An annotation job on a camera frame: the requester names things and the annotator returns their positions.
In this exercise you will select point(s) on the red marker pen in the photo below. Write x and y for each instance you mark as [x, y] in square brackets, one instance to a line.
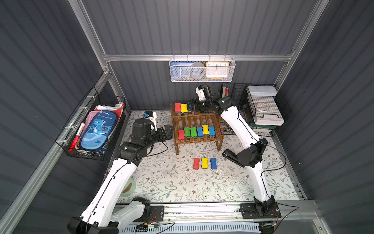
[76, 139]

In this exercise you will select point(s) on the yellow eraser lower shelf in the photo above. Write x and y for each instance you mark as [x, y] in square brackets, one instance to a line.
[205, 129]

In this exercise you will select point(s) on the wooden two-tier shelf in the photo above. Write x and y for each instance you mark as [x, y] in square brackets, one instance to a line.
[195, 119]

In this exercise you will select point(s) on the blue dinosaur pencil case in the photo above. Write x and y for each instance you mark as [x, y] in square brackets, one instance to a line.
[98, 131]

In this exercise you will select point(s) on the yellow eraser shelf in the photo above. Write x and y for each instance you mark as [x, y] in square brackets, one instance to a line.
[184, 109]
[205, 129]

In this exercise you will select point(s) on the white plastic box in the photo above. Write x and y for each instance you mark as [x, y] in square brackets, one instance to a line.
[269, 119]

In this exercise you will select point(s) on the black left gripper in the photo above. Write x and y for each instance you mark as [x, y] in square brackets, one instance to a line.
[166, 131]

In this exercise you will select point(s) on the pink case in basket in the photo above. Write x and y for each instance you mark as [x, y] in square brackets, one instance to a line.
[89, 118]

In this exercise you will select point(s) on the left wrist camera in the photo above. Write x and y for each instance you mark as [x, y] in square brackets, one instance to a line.
[151, 115]

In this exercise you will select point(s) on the green eraser lower shelf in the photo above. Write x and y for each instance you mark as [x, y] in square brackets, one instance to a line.
[187, 132]

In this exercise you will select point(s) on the blue eraser lower shelf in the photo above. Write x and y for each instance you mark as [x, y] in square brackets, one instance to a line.
[200, 132]

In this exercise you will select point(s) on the blue box in basket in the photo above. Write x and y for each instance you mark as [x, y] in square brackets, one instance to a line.
[180, 71]

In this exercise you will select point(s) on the red eraser shelf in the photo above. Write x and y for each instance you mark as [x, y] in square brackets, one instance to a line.
[177, 108]
[181, 135]

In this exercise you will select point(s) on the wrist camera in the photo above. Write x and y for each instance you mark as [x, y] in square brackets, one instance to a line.
[203, 92]
[151, 115]

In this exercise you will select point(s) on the green pen cup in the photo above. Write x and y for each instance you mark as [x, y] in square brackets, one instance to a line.
[129, 188]

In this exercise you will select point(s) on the white box on organizer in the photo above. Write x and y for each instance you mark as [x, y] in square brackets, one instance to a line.
[264, 91]

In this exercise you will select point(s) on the black wire desk organizer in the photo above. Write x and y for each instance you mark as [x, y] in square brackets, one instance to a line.
[246, 105]

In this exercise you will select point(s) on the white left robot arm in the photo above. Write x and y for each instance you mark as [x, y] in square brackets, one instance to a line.
[99, 217]

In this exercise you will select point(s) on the white wire wall basket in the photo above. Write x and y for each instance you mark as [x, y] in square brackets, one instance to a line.
[204, 59]

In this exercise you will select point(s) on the clear tape roll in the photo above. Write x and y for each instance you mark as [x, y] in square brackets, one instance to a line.
[262, 107]

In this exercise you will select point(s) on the black stapler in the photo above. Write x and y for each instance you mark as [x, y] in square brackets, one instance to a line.
[231, 156]

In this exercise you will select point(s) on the yellow eraser top shelf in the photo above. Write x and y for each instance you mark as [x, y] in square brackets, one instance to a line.
[184, 109]

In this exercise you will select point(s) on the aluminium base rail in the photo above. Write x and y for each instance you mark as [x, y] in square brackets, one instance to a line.
[229, 212]

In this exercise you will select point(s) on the yellow alarm clock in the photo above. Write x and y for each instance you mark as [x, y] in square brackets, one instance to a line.
[217, 69]

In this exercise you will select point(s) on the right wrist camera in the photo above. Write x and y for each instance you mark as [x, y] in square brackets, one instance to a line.
[203, 92]

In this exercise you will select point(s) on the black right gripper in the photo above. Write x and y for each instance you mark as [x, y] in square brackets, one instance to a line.
[200, 106]

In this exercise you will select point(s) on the grey tape roll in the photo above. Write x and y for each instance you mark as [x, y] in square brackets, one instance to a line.
[197, 71]

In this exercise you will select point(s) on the black wire side basket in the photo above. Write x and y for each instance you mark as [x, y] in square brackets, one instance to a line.
[95, 102]

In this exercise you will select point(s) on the red eraser top shelf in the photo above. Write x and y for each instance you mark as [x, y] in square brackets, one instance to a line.
[177, 108]

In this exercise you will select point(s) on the red eraser lower shelf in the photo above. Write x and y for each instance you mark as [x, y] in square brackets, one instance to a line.
[181, 135]

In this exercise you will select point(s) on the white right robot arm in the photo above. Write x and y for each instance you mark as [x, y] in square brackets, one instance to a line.
[251, 156]

